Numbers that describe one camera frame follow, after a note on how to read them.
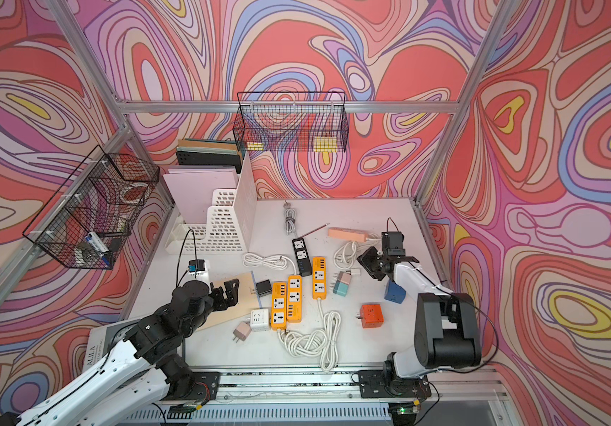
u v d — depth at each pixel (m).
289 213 1.11
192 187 0.91
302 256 0.98
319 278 0.93
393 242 0.72
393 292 0.86
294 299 0.87
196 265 0.65
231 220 0.86
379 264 0.69
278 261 0.96
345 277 0.94
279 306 0.86
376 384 0.73
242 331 0.82
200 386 0.73
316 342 0.80
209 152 0.94
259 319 0.80
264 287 0.91
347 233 0.99
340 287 0.91
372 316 0.81
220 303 0.66
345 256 0.96
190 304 0.55
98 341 0.79
